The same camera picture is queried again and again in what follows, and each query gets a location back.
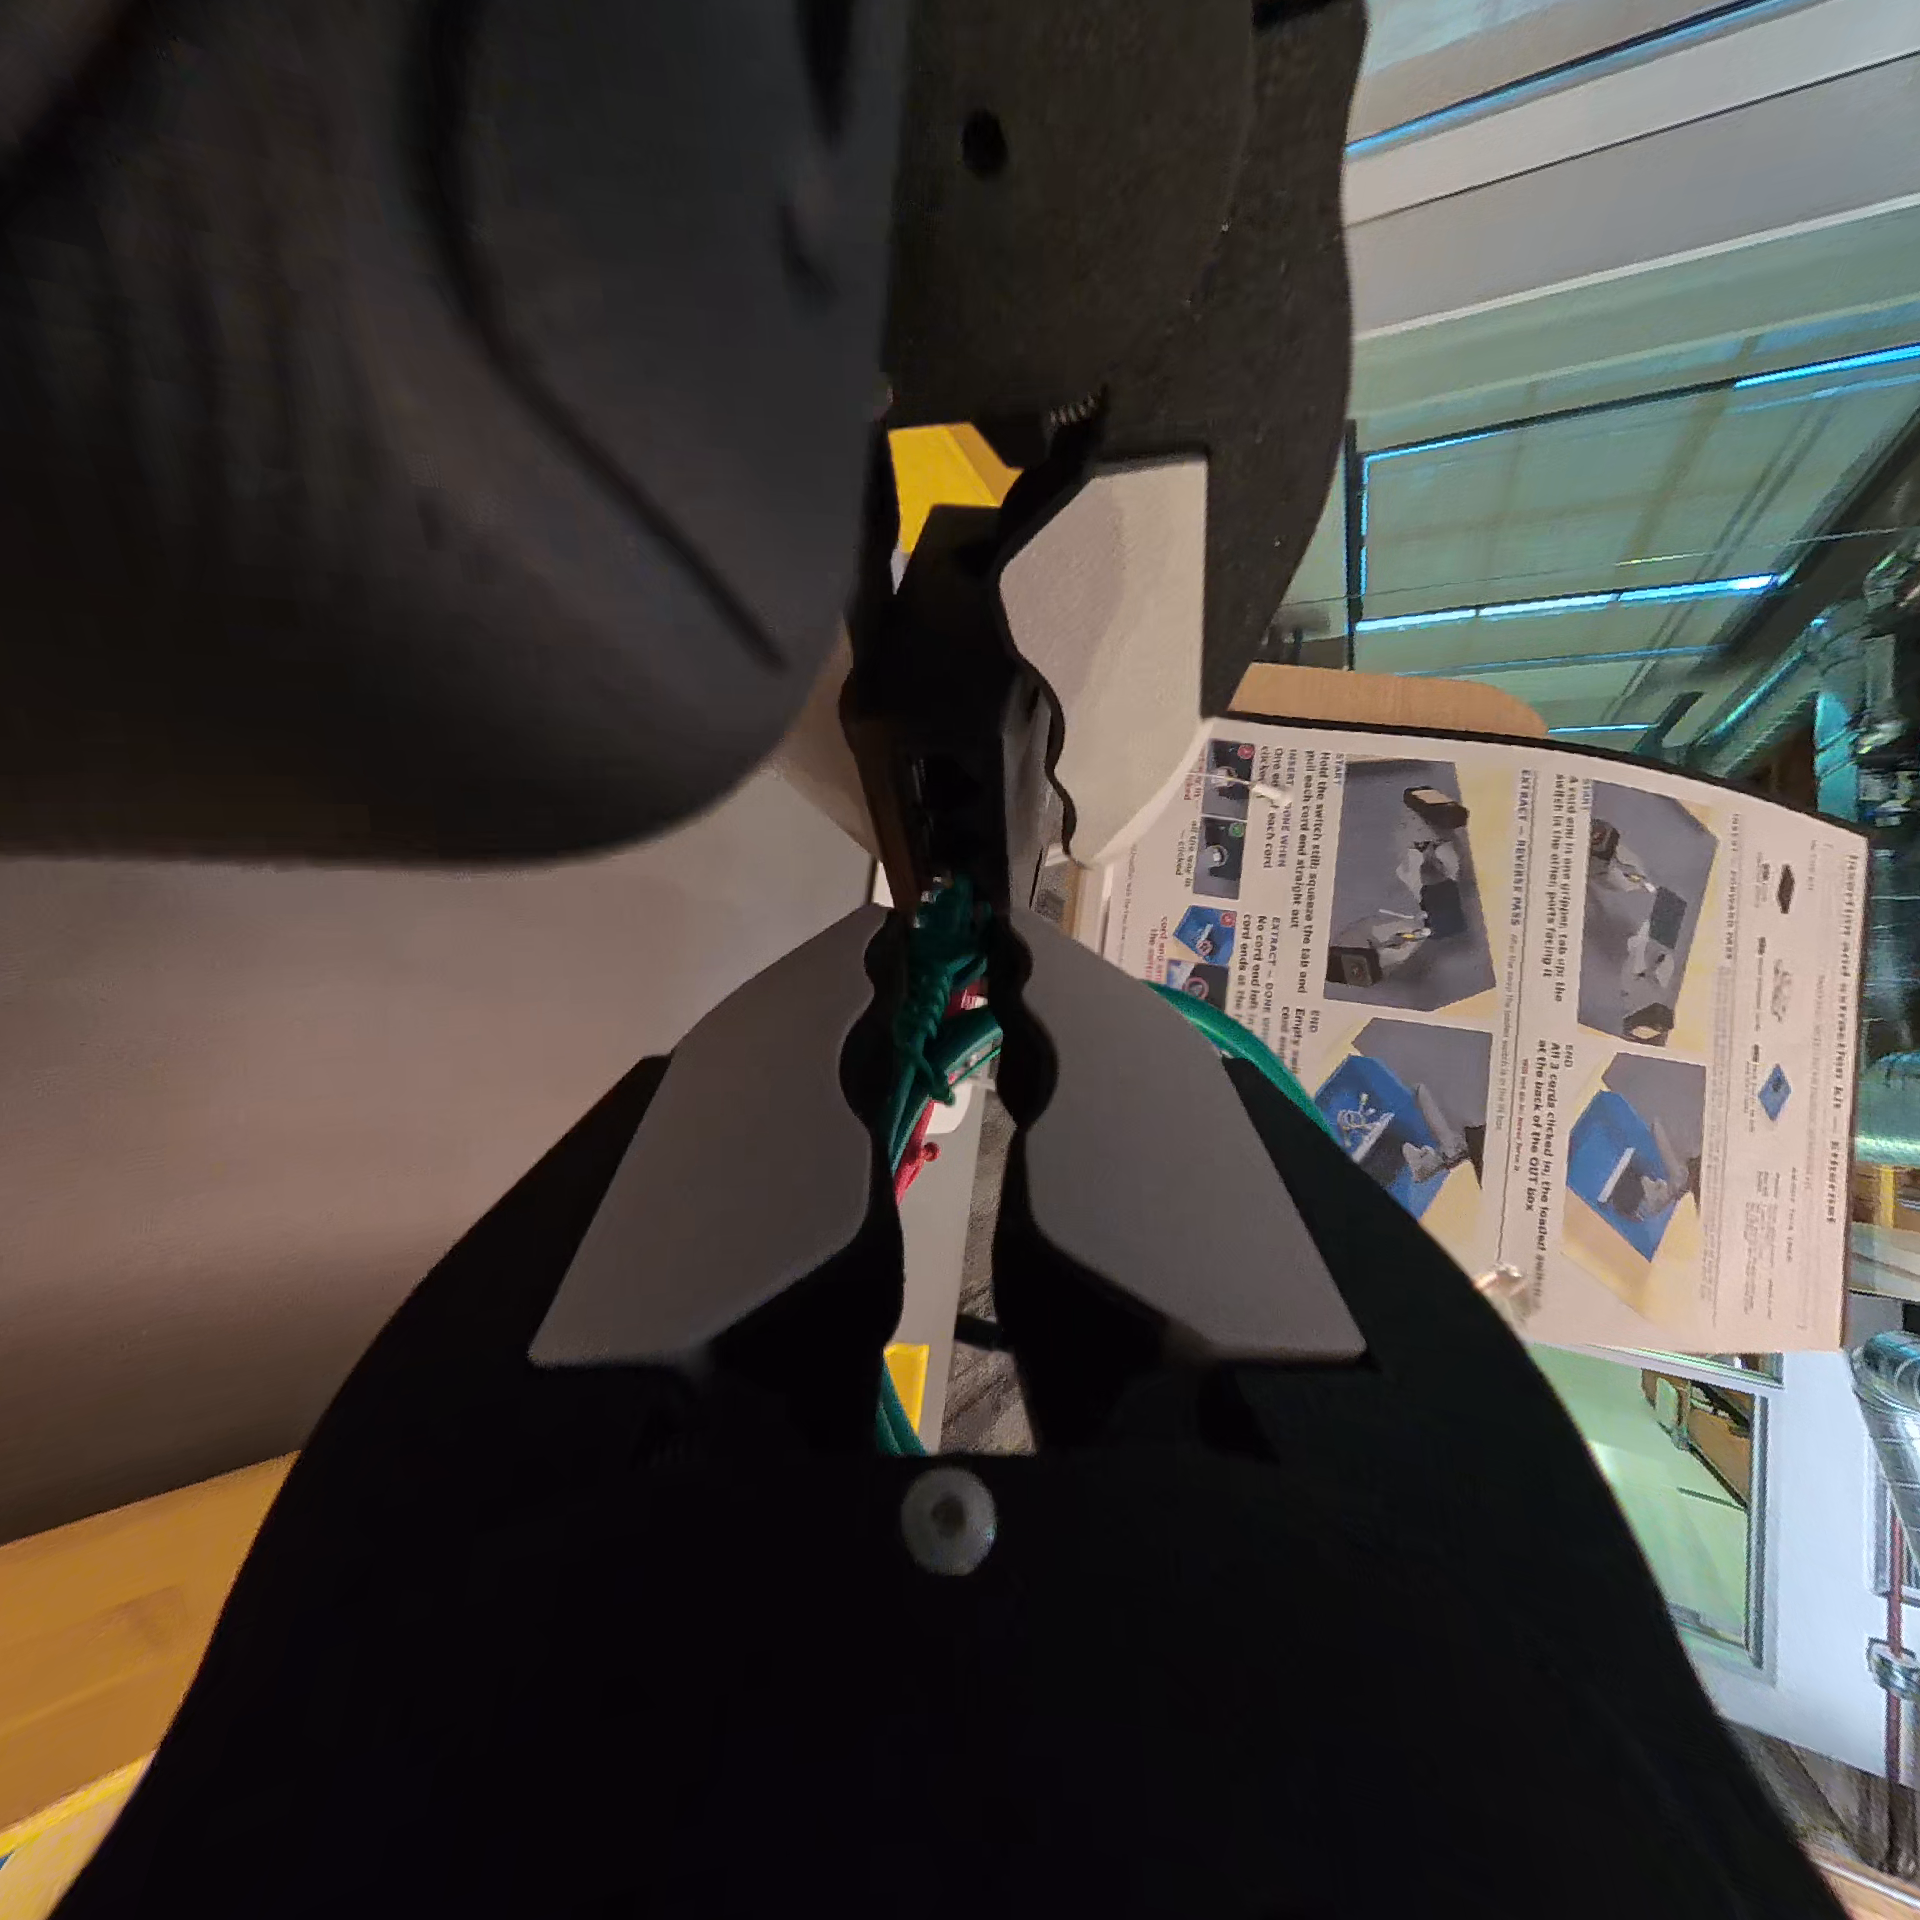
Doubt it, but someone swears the silver ventilation duct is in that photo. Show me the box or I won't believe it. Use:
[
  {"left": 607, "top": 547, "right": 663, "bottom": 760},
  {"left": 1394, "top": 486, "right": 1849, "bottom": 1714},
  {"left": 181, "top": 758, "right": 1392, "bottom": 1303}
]
[{"left": 1852, "top": 1335, "right": 1920, "bottom": 1726}]

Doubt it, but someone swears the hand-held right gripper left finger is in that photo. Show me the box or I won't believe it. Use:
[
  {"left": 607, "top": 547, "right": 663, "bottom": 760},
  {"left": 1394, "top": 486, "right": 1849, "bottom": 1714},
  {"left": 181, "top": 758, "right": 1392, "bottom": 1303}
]
[{"left": 525, "top": 899, "right": 903, "bottom": 1456}]

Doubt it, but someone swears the green ethernet cable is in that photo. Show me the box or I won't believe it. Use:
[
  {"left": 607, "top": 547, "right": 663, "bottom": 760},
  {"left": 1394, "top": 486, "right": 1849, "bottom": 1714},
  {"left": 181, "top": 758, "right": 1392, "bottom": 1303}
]
[{"left": 870, "top": 877, "right": 1336, "bottom": 1456}]

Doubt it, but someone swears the red ethernet cable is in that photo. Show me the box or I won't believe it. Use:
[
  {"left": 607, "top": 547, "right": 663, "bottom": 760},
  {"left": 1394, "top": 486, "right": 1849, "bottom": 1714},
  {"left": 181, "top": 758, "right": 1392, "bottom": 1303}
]
[{"left": 897, "top": 976, "right": 1005, "bottom": 1204}]

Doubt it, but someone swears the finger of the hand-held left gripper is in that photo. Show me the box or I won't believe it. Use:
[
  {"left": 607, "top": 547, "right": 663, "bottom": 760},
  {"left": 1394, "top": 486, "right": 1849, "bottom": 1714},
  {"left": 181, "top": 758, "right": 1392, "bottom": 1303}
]
[
  {"left": 982, "top": 429, "right": 1219, "bottom": 908},
  {"left": 776, "top": 660, "right": 895, "bottom": 905}
]

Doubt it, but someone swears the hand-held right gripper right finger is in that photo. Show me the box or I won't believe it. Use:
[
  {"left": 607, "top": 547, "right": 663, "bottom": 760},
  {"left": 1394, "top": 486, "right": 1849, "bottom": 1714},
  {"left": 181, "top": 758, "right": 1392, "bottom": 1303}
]
[{"left": 991, "top": 905, "right": 1369, "bottom": 1456}]

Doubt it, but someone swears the instruction poster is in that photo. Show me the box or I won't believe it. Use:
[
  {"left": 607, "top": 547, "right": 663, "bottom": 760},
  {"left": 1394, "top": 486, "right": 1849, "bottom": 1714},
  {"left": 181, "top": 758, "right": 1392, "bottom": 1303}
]
[{"left": 1103, "top": 718, "right": 1870, "bottom": 1351}]

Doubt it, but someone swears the instruction sheet on board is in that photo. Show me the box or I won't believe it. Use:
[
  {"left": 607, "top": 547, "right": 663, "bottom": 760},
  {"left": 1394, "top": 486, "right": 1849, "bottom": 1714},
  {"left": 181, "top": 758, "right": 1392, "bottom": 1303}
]
[{"left": 1036, "top": 666, "right": 1549, "bottom": 939}]

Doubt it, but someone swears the black ethernet switch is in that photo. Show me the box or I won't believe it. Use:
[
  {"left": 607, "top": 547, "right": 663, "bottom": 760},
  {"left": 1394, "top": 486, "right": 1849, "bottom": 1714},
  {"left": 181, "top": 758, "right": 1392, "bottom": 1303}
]
[{"left": 847, "top": 503, "right": 1051, "bottom": 918}]

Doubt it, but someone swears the green tinted window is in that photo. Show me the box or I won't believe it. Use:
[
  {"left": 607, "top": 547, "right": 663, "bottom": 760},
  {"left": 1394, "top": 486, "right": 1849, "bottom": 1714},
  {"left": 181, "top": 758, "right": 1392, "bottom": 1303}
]
[{"left": 1282, "top": 338, "right": 1920, "bottom": 753}]

